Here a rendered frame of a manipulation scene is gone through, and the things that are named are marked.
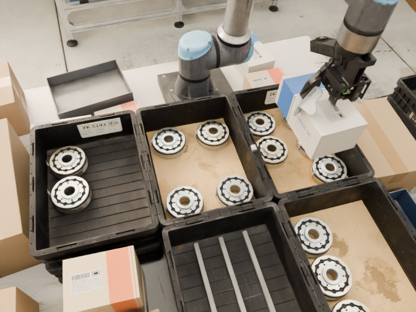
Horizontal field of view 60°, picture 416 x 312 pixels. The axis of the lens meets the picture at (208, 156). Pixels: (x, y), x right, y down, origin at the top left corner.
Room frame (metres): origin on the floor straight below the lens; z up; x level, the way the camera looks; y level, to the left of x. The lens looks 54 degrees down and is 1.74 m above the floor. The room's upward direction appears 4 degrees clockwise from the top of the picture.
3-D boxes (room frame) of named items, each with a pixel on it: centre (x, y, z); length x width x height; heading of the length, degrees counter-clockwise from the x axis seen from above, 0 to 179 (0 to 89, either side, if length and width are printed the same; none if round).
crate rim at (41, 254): (0.50, 0.31, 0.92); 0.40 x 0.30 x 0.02; 19
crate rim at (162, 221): (0.60, 0.03, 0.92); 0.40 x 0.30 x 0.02; 19
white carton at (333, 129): (0.62, -0.26, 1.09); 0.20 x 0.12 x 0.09; 22
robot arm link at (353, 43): (0.60, -0.27, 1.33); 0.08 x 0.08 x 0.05
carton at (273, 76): (1.08, -0.22, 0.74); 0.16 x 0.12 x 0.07; 111
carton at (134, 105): (0.84, 0.32, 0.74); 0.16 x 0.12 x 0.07; 118
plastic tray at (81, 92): (0.96, 0.45, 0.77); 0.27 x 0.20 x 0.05; 119
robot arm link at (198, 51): (1.03, 0.06, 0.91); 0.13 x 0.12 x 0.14; 113
